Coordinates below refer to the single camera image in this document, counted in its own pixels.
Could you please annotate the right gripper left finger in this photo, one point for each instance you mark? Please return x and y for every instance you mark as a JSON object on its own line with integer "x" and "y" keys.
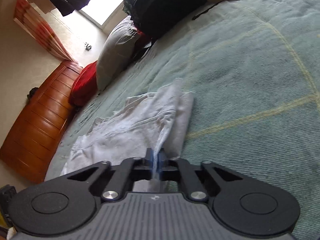
{"x": 126, "y": 174}

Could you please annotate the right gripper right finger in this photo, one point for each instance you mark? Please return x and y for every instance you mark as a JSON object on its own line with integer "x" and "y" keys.
{"x": 183, "y": 173}

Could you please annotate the white long-sleeve shirt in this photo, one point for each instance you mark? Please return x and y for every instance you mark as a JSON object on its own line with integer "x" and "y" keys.
{"x": 157, "y": 120}

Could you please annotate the red quilt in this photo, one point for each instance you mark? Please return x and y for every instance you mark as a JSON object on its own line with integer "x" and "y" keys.
{"x": 85, "y": 86}

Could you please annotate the wooden headboard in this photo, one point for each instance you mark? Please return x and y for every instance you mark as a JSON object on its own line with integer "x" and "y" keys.
{"x": 33, "y": 139}

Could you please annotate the grey green pillow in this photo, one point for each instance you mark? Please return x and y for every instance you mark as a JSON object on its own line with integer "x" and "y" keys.
{"x": 116, "y": 53}

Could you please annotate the green checked bed cover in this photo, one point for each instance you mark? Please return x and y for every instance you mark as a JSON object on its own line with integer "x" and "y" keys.
{"x": 253, "y": 66}

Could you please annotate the black backpack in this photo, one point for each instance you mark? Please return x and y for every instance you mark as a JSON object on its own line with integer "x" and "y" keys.
{"x": 154, "y": 18}

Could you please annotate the orange curtain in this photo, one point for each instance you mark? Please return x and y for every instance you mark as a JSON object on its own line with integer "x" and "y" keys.
{"x": 38, "y": 28}

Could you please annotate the wall hook fixture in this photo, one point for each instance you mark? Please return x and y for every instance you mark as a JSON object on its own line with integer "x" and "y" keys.
{"x": 88, "y": 47}

